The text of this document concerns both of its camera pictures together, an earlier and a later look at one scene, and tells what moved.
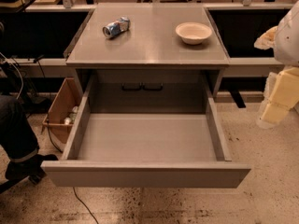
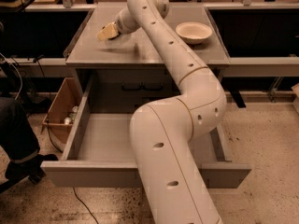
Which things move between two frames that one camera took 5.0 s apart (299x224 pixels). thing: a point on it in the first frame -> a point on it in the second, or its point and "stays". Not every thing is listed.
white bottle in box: x=67 y=120 stays
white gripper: x=288 y=41 -> x=121 y=26
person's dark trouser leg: x=16 y=137 stays
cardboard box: x=64 y=110 stays
